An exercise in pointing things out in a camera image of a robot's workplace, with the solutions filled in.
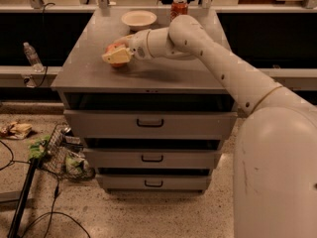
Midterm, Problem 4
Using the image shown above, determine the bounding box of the white ceramic bowl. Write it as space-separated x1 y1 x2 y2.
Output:
121 10 157 31

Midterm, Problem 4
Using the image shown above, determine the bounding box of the bottom grey drawer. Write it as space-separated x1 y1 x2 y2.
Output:
96 175 211 191

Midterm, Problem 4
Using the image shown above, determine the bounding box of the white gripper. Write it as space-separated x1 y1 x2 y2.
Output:
102 29 152 64

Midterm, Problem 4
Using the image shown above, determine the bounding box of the grey drawer cabinet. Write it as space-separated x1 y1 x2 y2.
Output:
53 9 237 177

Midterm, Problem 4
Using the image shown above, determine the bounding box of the green snack bag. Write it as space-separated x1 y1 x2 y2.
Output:
65 155 85 176

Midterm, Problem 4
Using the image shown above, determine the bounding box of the black floor cable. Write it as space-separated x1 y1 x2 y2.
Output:
0 139 92 238

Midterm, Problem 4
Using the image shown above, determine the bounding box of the green cloth on pole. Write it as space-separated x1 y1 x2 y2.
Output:
28 135 51 160

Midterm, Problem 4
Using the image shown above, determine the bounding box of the black metal pole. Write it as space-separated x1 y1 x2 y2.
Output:
7 159 39 238

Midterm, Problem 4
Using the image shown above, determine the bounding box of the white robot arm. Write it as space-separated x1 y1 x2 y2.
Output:
102 15 317 238

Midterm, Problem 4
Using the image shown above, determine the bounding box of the top grey drawer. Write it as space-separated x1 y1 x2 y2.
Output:
64 110 237 140

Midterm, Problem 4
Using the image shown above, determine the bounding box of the clear plastic water bottle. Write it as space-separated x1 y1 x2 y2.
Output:
23 42 45 73

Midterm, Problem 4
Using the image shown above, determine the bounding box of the middle grey drawer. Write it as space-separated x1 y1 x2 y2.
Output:
84 149 221 170

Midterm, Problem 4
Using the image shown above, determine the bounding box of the red apple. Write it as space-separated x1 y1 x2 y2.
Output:
105 43 125 68

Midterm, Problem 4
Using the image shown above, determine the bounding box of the grey drawer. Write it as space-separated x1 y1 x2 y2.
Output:
96 175 211 191
84 149 221 170
64 110 237 140

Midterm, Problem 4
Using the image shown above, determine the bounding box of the crumpled snack wrapper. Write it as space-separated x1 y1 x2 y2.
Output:
0 122 32 140

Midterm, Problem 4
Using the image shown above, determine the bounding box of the wire mesh basket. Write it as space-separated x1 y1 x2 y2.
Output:
43 124 95 181

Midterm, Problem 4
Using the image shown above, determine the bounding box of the red soda can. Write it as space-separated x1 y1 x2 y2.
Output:
170 0 188 20

